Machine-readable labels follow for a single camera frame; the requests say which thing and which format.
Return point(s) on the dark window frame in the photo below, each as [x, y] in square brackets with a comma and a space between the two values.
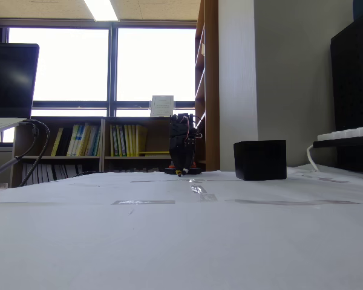
[112, 60]

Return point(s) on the leaning yellow book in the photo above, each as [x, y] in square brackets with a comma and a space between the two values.
[57, 142]

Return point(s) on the yellow white book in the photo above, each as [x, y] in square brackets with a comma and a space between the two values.
[73, 140]

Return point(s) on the white keyboard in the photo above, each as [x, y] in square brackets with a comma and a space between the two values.
[351, 133]

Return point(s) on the low wooden bookshelf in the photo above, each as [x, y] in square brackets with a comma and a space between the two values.
[103, 139]

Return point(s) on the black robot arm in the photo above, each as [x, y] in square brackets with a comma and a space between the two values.
[196, 170]

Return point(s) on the light blue yellow book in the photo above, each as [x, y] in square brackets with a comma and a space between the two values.
[96, 142]

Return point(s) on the dark laptop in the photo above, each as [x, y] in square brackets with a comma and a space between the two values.
[9, 81]

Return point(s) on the flat yellow folder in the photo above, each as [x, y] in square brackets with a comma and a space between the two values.
[155, 153]

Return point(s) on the grey rod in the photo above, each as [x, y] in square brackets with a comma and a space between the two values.
[3, 167]

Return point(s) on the white paper sign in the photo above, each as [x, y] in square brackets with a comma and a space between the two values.
[161, 105]

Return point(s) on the black pegboard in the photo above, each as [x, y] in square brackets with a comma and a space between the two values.
[354, 84]

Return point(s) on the blue white book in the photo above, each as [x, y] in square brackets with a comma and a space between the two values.
[80, 142]

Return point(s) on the white paper table cover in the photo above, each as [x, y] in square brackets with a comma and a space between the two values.
[181, 241]

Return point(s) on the ceiling light panel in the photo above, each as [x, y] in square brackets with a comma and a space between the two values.
[101, 9]

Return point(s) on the white binder row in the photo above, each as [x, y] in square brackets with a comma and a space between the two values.
[45, 172]

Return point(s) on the black box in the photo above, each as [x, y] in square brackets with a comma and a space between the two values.
[260, 160]

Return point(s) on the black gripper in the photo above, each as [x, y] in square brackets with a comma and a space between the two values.
[180, 151]

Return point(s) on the clear tape strip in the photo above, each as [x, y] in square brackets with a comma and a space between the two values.
[202, 191]
[142, 202]

